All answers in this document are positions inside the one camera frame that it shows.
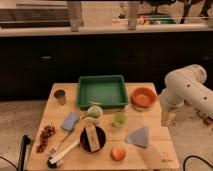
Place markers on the metal fork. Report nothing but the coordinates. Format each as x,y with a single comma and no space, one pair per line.
54,149

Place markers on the blue sponge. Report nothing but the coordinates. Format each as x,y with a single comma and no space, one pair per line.
70,121

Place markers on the orange bowl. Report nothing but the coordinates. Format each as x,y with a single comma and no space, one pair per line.
144,97

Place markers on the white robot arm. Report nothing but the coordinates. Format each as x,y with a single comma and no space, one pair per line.
186,84

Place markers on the orange apple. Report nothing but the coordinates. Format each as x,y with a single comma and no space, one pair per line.
118,153

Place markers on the small metal cup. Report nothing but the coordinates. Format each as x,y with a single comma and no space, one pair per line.
60,96

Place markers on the red grape bunch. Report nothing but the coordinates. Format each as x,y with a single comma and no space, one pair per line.
46,133

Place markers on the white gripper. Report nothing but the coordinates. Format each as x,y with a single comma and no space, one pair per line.
166,118

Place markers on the green plastic tray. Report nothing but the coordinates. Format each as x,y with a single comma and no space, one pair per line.
108,91

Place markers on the white handled brush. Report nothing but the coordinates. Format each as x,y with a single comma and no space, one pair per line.
52,162

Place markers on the green plastic cup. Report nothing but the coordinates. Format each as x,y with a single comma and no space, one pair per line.
119,120

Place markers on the black clamp post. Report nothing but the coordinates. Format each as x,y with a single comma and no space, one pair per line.
25,142

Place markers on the wooden block on plate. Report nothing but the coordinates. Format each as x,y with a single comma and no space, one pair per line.
92,138

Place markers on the grey towel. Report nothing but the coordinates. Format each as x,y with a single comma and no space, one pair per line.
139,137

